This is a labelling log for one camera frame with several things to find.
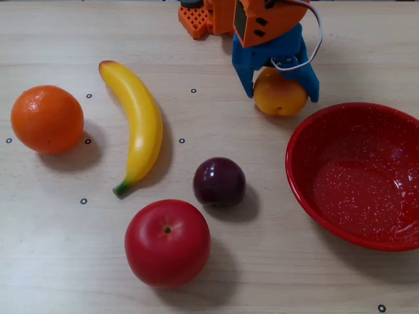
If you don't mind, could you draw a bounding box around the white red servo cable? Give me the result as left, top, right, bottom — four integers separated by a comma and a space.
264, 0, 324, 73

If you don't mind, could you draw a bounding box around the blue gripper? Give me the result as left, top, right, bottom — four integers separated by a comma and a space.
231, 23, 321, 103

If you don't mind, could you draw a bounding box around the yellow banana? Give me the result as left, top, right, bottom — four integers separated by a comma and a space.
98, 60, 164, 198

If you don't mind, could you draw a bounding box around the dark purple plum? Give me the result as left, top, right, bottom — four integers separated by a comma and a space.
192, 156, 247, 209

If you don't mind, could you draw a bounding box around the orange fruit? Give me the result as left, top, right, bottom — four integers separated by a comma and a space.
10, 84, 85, 155

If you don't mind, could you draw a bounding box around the yellow orange peach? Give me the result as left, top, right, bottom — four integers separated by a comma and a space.
253, 67, 310, 118

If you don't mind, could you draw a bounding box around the red apple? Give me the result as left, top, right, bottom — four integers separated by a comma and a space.
124, 199, 212, 289

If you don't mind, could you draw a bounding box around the red speckled bowl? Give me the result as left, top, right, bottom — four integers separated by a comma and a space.
285, 102, 419, 253

